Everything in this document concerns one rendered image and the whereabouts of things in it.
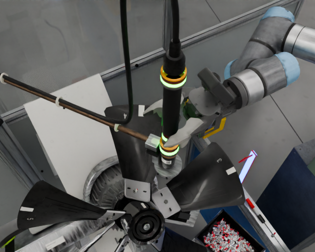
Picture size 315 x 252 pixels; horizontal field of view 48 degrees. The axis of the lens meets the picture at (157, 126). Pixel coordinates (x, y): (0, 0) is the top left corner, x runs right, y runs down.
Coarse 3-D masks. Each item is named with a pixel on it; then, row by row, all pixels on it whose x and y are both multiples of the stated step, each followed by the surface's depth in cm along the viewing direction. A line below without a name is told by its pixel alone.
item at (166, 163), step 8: (176, 48) 53; (168, 56) 55; (176, 56) 55; (184, 56) 56; (168, 64) 56; (176, 64) 55; (184, 64) 57; (168, 72) 57; (176, 72) 57; (168, 160) 84; (168, 168) 88
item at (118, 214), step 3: (108, 210) 102; (111, 210) 103; (105, 213) 105; (108, 213) 105; (111, 213) 105; (117, 213) 105; (120, 213) 105; (123, 213) 105; (102, 216) 107; (105, 216) 108; (114, 216) 108; (117, 216) 108; (111, 219) 111; (114, 219) 111
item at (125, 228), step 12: (120, 204) 112; (132, 204) 107; (144, 204) 106; (120, 216) 109; (132, 216) 103; (144, 216) 104; (156, 216) 106; (132, 228) 104; (156, 228) 106; (132, 240) 104; (144, 240) 106
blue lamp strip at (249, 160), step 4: (252, 152) 122; (252, 156) 123; (248, 160) 127; (252, 160) 124; (248, 164) 128; (244, 168) 132; (248, 168) 130; (244, 172) 134; (240, 176) 139; (240, 180) 140
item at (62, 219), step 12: (36, 192) 92; (48, 192) 92; (60, 192) 93; (24, 204) 94; (36, 204) 95; (48, 204) 95; (60, 204) 96; (72, 204) 97; (84, 204) 97; (24, 216) 98; (36, 216) 99; (48, 216) 100; (60, 216) 101; (72, 216) 102; (84, 216) 103; (96, 216) 105; (24, 228) 103
